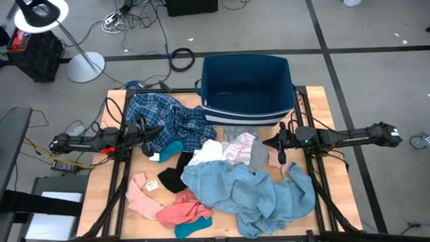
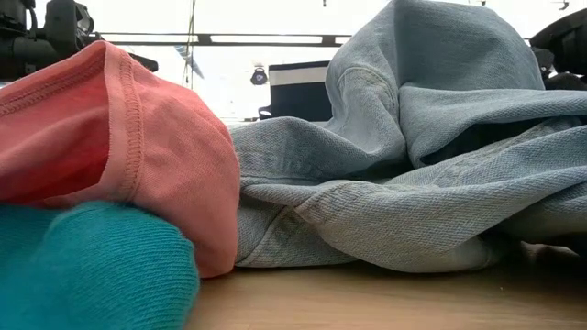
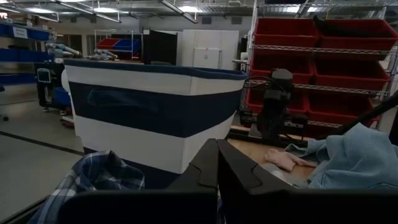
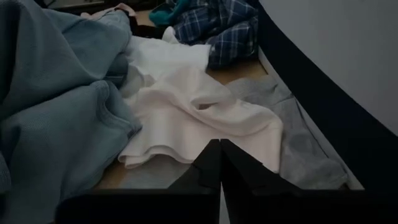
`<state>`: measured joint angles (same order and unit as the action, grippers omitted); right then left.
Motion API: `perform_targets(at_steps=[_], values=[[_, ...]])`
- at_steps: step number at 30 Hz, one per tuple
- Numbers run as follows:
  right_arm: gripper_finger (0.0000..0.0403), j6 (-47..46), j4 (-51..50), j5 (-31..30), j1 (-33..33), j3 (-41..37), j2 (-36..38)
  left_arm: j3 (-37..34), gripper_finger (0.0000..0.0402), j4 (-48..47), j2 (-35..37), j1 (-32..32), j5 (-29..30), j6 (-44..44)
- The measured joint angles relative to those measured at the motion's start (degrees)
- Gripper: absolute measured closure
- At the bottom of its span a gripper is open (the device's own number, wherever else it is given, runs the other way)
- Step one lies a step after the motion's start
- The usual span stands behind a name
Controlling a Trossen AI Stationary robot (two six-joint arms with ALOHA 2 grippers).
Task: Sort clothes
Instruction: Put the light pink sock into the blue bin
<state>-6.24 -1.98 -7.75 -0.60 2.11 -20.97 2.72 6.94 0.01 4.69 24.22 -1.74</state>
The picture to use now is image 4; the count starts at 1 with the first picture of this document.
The blue plaid shirt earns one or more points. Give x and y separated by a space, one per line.
230 34

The pink sock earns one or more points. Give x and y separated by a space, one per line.
124 7

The grey garment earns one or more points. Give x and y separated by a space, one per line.
304 149

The teal sock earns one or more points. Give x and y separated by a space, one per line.
164 17

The white garment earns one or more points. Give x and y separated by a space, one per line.
168 56

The navy white striped basket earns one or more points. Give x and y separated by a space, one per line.
342 109

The light blue denim garment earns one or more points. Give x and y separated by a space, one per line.
62 93

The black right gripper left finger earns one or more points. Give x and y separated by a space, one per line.
199 186

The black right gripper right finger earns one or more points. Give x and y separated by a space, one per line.
248 186

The black garment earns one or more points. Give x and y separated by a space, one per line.
146 31

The pale pink garment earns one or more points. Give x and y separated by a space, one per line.
186 124

